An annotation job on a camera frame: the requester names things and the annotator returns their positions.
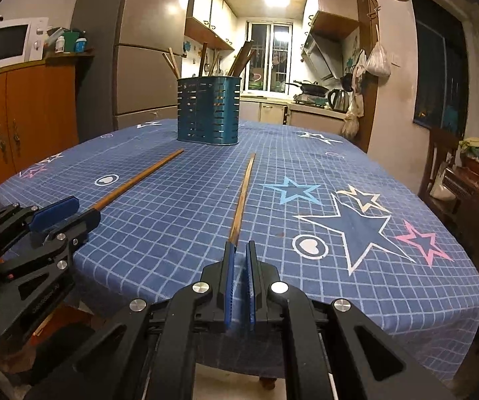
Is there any white hanging plastic bag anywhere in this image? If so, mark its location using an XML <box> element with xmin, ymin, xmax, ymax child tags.
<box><xmin>365</xmin><ymin>42</ymin><xmax>392</xmax><ymax>78</ymax></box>

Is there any black wok pan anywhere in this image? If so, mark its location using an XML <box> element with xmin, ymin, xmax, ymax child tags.
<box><xmin>287</xmin><ymin>80</ymin><xmax>328</xmax><ymax>97</ymax></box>

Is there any white medicine bottle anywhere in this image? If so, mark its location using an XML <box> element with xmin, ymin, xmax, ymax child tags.
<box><xmin>55</xmin><ymin>35</ymin><xmax>65</xmax><ymax>53</ymax></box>

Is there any dark living room window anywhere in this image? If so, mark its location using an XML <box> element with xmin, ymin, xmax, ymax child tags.
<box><xmin>411</xmin><ymin>0</ymin><xmax>468</xmax><ymax>137</ymax></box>

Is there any range hood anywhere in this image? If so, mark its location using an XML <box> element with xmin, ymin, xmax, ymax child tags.
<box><xmin>302</xmin><ymin>33</ymin><xmax>344</xmax><ymax>81</ymax></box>

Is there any kitchen window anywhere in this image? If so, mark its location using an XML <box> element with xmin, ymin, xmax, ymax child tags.
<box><xmin>245</xmin><ymin>23</ymin><xmax>293</xmax><ymax>94</ymax></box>

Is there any teal perforated utensil holder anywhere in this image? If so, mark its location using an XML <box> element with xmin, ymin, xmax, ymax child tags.
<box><xmin>177</xmin><ymin>76</ymin><xmax>241</xmax><ymax>146</ymax></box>

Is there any steel electric kettle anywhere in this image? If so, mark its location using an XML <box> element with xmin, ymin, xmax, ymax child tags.
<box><xmin>327</xmin><ymin>89</ymin><xmax>349</xmax><ymax>113</ymax></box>

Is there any silver multi-door refrigerator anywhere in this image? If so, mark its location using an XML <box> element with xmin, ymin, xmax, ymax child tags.
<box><xmin>71</xmin><ymin>0</ymin><xmax>188</xmax><ymax>141</ymax></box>

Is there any blue grid star tablecloth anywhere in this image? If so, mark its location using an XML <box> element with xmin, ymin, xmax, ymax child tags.
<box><xmin>0</xmin><ymin>118</ymin><xmax>479</xmax><ymax>384</ymax></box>

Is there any wooden chopstick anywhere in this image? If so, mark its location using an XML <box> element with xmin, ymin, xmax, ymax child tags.
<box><xmin>92</xmin><ymin>149</ymin><xmax>184</xmax><ymax>210</ymax></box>
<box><xmin>234</xmin><ymin>49</ymin><xmax>257</xmax><ymax>77</ymax></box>
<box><xmin>163</xmin><ymin>47</ymin><xmax>181</xmax><ymax>80</ymax></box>
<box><xmin>198</xmin><ymin>42</ymin><xmax>208</xmax><ymax>77</ymax></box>
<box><xmin>228</xmin><ymin>41</ymin><xmax>253</xmax><ymax>77</ymax></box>
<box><xmin>228</xmin><ymin>154</ymin><xmax>256</xmax><ymax>247</ymax></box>
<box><xmin>208</xmin><ymin>51</ymin><xmax>220</xmax><ymax>76</ymax></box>

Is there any wooden chair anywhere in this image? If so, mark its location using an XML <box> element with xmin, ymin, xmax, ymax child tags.
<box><xmin>418</xmin><ymin>127</ymin><xmax>459</xmax><ymax>213</ymax></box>

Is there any white microwave oven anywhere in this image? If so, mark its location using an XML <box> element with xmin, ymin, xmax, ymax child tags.
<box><xmin>0</xmin><ymin>17</ymin><xmax>49</xmax><ymax>68</ymax></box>

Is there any blue lidded jar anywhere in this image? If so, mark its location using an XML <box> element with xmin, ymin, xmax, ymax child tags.
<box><xmin>74</xmin><ymin>37</ymin><xmax>87</xmax><ymax>53</ymax></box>

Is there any orange wooden cabinet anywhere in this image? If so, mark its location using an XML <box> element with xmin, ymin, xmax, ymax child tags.
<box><xmin>0</xmin><ymin>57</ymin><xmax>78</xmax><ymax>184</ymax></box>

